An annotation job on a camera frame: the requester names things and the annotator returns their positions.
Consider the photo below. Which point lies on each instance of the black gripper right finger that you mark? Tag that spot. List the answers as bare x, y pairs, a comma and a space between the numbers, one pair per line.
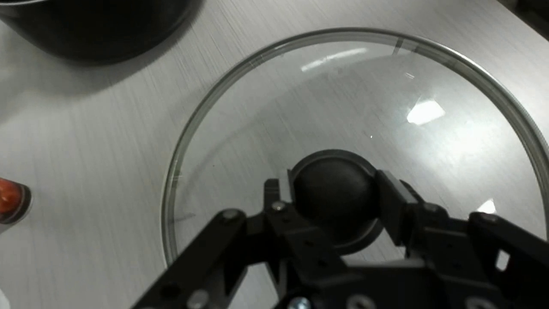
456, 234

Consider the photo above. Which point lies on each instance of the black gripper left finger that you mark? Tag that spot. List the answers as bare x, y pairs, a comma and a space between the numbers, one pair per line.
228, 246

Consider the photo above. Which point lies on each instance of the glass lid with black knob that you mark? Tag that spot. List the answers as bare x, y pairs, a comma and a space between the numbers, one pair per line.
343, 108

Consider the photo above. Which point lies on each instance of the black cooking pot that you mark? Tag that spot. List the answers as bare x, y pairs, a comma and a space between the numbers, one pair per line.
96, 28

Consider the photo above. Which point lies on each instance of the small bottle with red cap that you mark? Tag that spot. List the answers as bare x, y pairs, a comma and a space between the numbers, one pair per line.
10, 199

